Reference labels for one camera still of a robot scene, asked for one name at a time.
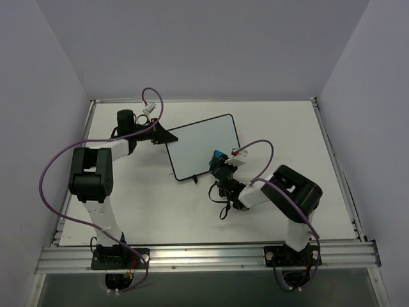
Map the blue whiteboard eraser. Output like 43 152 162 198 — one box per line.
213 150 224 159

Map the small black-framed whiteboard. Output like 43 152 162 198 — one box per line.
166 114 240 182

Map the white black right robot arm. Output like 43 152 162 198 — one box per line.
209 150 323 264

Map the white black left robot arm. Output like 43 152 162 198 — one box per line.
68 109 178 268

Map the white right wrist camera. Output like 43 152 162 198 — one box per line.
225 148 248 167

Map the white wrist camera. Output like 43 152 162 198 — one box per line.
143 101 157 117
225 148 248 167

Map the black cable loop left wrist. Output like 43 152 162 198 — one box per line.
136 114 150 125

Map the black cable loop wrist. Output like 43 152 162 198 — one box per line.
136 114 150 125
208 182 231 221

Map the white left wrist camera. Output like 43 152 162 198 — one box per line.
143 101 157 117

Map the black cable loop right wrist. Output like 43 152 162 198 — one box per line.
208 182 231 221

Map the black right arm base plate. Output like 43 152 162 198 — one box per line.
263 244 322 267

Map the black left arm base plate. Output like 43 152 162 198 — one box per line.
91 245 150 271

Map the aluminium table frame rail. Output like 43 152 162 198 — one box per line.
34 97 382 272

